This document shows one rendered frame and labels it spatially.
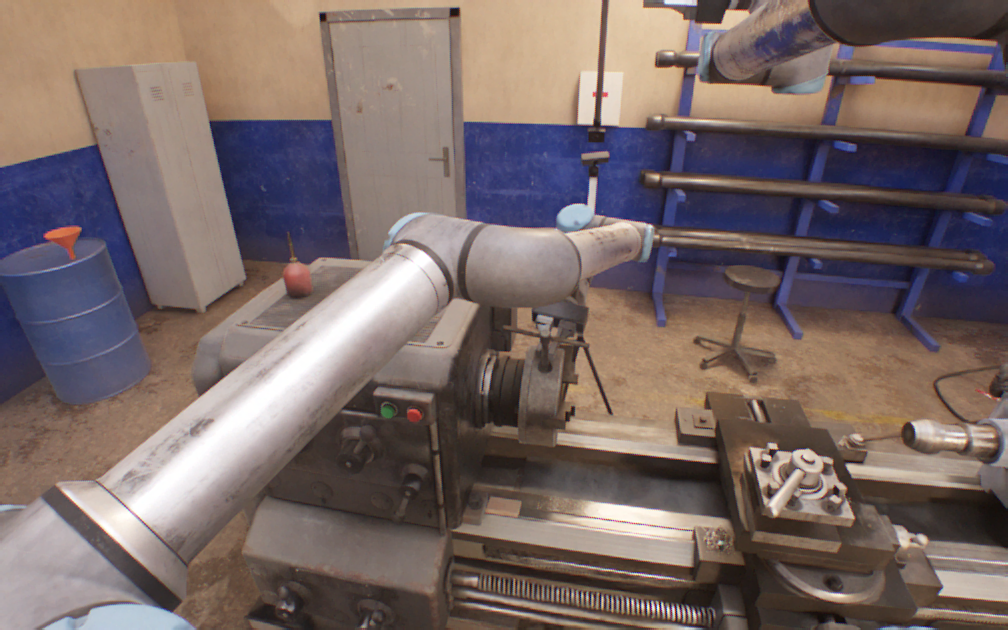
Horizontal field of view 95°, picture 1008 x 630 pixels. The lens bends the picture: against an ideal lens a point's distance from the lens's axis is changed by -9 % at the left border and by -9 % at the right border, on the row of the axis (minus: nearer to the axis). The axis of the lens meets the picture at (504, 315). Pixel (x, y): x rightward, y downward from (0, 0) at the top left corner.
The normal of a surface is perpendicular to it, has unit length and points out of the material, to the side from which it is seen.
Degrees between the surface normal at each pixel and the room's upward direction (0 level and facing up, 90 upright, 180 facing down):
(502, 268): 69
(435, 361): 45
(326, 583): 90
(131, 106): 90
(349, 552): 32
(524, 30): 90
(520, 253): 50
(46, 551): 26
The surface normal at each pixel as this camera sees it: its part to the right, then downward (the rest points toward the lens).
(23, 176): 0.98, 0.09
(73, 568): 0.53, -0.40
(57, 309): 0.50, 0.42
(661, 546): -0.11, -0.44
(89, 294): 0.91, 0.20
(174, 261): -0.18, 0.48
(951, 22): -0.30, 0.95
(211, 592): 0.00, -0.88
